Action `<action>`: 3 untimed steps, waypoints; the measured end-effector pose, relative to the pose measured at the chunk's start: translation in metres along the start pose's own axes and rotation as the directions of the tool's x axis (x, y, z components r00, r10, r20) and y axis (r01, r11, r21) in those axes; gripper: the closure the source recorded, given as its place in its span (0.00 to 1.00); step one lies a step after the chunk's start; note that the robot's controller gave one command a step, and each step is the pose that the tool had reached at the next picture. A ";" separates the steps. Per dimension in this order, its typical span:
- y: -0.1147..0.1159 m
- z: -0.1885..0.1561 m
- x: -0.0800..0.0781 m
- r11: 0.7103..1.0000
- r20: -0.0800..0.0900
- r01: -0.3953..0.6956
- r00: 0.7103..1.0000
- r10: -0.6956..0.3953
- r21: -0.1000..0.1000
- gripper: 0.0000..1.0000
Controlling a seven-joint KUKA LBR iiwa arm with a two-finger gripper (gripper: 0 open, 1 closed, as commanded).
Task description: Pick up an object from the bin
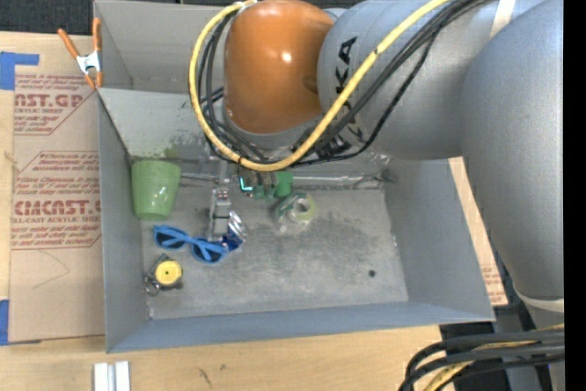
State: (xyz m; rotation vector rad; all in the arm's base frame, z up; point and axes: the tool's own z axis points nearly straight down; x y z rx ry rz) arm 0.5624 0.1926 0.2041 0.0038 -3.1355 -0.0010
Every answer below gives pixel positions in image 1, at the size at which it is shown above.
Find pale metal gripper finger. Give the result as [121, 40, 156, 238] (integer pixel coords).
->
[208, 189, 231, 243]
[227, 209, 249, 244]

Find blue sunglasses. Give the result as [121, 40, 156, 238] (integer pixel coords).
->
[152, 223, 244, 265]

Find clear green tape roll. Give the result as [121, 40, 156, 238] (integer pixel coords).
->
[273, 190, 318, 235]

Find green cup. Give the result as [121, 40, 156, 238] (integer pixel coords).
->
[131, 158, 182, 222]

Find yellow and black tape measure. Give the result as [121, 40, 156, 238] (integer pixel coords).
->
[143, 253, 185, 297]

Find grey metal bin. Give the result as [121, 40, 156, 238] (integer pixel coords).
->
[92, 0, 497, 354]

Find brown cardboard board red print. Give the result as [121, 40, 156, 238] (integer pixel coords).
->
[0, 30, 510, 345]

